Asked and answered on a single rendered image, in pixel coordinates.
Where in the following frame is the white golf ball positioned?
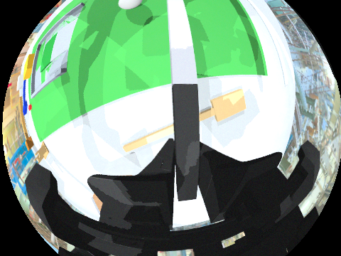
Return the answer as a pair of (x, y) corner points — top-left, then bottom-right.
(119, 0), (142, 9)

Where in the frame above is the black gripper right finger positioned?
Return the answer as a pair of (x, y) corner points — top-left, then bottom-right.
(198, 142), (282, 223)

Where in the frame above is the green putting mat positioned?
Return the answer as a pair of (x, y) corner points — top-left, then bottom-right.
(28, 0), (258, 142)

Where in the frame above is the blue putter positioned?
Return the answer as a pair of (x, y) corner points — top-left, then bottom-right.
(23, 80), (28, 114)

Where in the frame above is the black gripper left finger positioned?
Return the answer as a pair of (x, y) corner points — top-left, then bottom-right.
(87, 137), (175, 230)

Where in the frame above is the white box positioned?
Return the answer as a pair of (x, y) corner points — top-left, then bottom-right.
(17, 74), (23, 90)

